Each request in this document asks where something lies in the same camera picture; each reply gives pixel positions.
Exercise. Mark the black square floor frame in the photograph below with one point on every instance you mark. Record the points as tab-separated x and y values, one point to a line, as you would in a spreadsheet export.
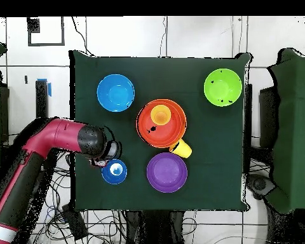
29	38

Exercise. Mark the green plastic bowl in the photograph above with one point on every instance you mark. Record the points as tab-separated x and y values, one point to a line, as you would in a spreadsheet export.
223	87

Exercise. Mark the purple plastic bowl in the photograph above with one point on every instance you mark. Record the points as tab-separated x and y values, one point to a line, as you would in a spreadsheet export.
167	172

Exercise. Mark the yellow plastic cup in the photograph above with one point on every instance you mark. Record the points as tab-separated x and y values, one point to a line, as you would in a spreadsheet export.
183	150

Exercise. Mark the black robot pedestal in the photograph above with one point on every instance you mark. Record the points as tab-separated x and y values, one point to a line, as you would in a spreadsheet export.
152	228

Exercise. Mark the black power box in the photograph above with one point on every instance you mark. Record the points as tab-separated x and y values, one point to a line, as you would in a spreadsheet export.
75	223

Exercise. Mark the light blue plastic bowl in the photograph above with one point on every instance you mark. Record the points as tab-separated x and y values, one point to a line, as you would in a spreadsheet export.
115	92

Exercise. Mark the red plastic bowl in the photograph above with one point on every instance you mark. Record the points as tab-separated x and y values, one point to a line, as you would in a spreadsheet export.
160	134

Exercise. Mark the dark green table cloth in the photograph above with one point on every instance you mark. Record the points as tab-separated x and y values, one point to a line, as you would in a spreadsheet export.
104	198

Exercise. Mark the pale yellow ribbed cup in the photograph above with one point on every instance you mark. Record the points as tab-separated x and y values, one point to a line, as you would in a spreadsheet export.
160	115

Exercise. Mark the black metal stand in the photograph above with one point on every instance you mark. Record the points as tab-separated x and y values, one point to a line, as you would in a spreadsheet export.
42	101

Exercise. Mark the small dark blue bowl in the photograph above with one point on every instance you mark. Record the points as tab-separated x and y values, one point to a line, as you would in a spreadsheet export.
109	176

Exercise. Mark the large orange plastic bowl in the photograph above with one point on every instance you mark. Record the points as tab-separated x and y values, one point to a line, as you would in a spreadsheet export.
181	111

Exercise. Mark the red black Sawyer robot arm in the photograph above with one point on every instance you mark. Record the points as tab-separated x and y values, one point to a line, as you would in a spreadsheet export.
58	134

